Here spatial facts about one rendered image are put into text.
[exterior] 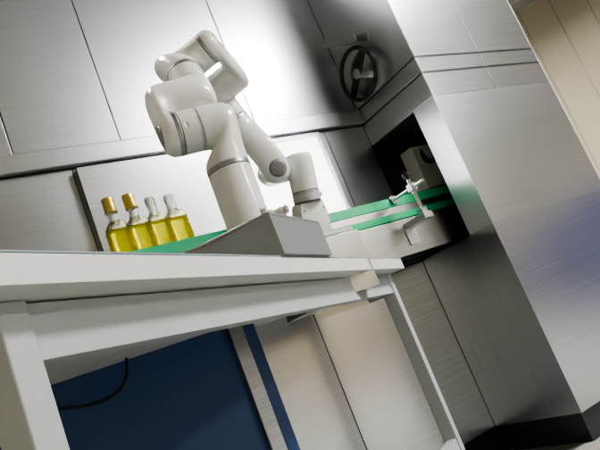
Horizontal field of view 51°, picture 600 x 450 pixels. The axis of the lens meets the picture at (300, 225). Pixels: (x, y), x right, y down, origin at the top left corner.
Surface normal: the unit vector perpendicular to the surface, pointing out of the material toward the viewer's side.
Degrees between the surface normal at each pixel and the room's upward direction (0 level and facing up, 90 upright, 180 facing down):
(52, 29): 90
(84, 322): 90
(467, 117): 90
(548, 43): 90
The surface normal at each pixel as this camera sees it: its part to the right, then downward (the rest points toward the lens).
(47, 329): 0.85, -0.41
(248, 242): -0.37, -0.05
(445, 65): 0.47, -0.36
